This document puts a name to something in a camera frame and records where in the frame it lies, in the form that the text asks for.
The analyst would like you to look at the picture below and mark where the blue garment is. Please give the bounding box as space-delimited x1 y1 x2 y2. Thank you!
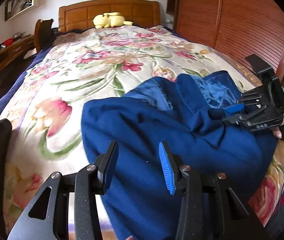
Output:
81 71 277 239

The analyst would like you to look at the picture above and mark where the floral blanket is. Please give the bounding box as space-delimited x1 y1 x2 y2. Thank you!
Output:
1 25 284 239

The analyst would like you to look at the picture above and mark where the wooden slatted wardrobe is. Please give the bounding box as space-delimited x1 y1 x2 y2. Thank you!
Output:
174 0 284 85

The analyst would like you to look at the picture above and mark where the blue bed sheet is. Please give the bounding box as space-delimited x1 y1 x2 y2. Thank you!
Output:
0 46 53 114

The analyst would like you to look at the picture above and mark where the wooden chair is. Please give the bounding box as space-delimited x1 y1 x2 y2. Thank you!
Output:
34 19 54 53

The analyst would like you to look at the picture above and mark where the wooden desk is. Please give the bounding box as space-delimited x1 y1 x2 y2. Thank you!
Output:
0 33 36 118

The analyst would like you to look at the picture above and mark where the yellow plush toy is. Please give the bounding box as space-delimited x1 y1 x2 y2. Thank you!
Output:
93 12 133 29

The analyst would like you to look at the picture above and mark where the wooden headboard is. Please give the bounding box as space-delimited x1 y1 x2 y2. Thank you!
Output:
58 0 161 33

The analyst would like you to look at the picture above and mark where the white wall shelf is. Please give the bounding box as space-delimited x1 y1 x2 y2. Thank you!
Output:
4 0 40 21

